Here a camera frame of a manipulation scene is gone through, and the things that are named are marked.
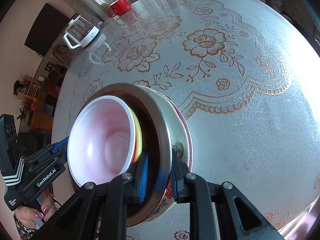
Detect black television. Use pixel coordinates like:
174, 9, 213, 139
24, 3, 69, 56

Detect left hand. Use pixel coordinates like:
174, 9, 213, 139
15, 189, 56, 230

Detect stainless steel bowl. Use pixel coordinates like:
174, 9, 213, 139
81, 83, 172, 226

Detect red mug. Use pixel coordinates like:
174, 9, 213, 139
107, 0, 131, 17

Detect red plastic bowl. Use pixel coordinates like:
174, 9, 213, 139
67, 95, 138, 186

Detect lace tablecloth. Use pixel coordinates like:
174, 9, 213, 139
52, 0, 319, 238

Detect wooden shelf cabinet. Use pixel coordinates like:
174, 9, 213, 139
14, 61, 68, 134

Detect white glass electric kettle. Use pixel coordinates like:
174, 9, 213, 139
63, 15, 100, 49

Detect yellow plastic bowl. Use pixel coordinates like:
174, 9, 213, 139
130, 109, 143, 163

